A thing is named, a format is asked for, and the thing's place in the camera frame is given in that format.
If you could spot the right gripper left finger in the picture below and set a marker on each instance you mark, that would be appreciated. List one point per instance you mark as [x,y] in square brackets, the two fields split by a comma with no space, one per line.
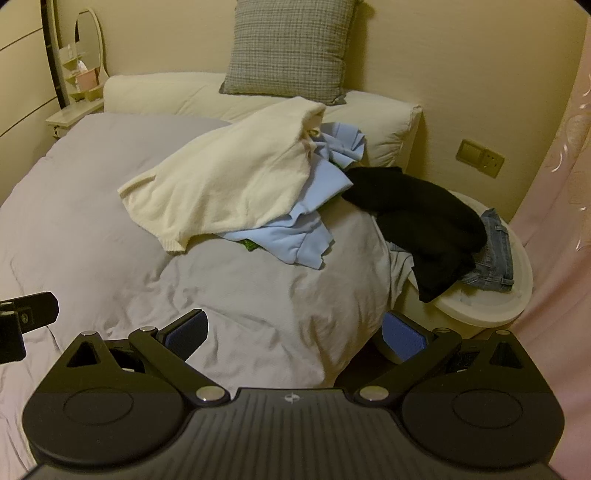
[165,352]

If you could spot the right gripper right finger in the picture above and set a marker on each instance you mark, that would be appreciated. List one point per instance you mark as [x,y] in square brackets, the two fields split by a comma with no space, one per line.
[421,351]

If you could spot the cream knit sweater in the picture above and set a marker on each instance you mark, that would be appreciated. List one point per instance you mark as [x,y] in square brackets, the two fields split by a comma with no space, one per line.
[233,178]

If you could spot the round white bedside table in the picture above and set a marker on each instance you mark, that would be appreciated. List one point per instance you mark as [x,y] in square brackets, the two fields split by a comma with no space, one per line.
[467,310]

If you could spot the grey duvet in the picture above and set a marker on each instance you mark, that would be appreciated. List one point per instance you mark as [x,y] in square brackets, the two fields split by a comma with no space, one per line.
[65,230]

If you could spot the blue denim jeans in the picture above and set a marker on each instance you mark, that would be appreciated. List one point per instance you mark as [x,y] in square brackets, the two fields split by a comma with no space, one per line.
[494,269]

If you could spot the black garment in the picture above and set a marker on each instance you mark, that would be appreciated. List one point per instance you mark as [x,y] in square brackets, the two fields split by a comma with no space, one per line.
[442,233]

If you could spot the pink curtain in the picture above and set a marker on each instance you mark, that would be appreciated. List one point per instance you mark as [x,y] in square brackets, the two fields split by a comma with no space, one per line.
[554,224]

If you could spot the light blue garment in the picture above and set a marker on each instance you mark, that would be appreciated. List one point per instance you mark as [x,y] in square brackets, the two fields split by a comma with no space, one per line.
[300,237]

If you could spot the white nightstand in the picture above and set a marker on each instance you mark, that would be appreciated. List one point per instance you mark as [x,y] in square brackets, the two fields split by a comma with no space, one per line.
[62,121]

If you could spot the cream pillow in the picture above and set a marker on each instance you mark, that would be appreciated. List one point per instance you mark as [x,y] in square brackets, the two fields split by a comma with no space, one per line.
[390,126]

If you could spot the cream wardrobe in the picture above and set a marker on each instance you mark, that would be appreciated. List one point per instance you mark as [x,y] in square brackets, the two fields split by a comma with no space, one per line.
[28,95]

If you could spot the small shelf organizer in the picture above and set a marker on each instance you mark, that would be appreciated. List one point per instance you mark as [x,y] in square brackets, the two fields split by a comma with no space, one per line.
[71,65]

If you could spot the pink storage box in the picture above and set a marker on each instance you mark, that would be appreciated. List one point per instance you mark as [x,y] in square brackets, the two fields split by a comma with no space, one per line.
[87,80]

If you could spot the oval vanity mirror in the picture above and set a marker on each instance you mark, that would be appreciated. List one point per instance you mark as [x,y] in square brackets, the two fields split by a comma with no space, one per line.
[89,42]

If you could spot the grey checked cushion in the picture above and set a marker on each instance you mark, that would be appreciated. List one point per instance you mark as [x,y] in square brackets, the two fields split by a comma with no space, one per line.
[290,48]

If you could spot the wall socket plate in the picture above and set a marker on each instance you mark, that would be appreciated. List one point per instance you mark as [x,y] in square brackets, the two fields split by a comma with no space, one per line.
[483,159]

